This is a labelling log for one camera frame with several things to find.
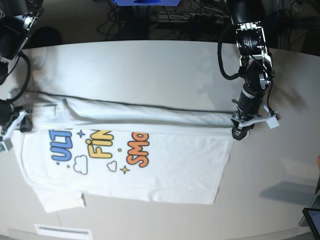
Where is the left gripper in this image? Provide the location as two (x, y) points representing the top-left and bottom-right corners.
(231, 84), (266, 140)

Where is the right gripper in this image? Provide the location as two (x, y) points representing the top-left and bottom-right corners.
(0, 100), (33, 133)

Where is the white printed T-shirt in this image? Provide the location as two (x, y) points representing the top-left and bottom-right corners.
(11, 94), (233, 213)

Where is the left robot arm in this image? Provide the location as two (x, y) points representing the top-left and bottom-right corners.
(217, 0), (277, 141)

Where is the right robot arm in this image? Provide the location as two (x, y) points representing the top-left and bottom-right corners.
(0, 0), (43, 134)

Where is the white label on table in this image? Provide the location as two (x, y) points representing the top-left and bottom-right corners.
(34, 224), (93, 240)

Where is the dark tablet device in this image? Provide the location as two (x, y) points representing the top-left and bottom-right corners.
(302, 208), (320, 240)

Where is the black power strip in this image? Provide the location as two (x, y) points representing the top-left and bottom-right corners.
(193, 14), (230, 25)

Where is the blue box at top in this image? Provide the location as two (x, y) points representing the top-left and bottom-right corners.
(112, 0), (180, 7)

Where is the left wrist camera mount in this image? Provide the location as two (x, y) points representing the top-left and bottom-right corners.
(237, 104), (280, 129)

